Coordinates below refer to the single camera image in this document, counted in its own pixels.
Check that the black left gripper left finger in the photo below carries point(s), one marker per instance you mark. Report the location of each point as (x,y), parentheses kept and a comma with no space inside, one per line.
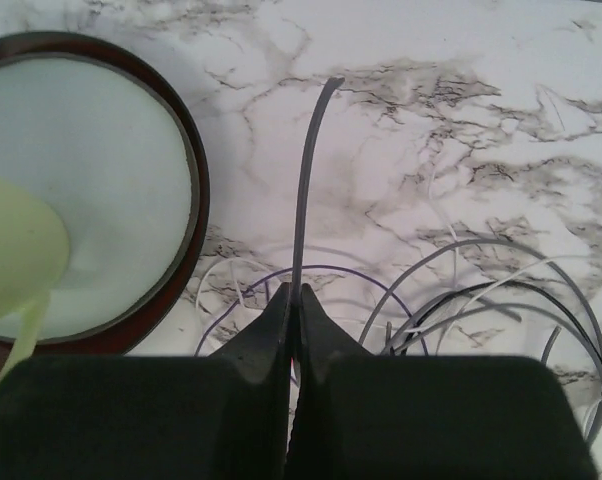
(222,416)

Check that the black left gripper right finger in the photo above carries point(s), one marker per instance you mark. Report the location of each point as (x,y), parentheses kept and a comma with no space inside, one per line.
(362,416)

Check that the pale yellow mug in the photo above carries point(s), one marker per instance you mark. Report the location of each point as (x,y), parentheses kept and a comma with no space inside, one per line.
(34,254)

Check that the brown rimmed white plate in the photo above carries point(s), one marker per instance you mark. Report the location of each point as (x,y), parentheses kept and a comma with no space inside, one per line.
(103,138)

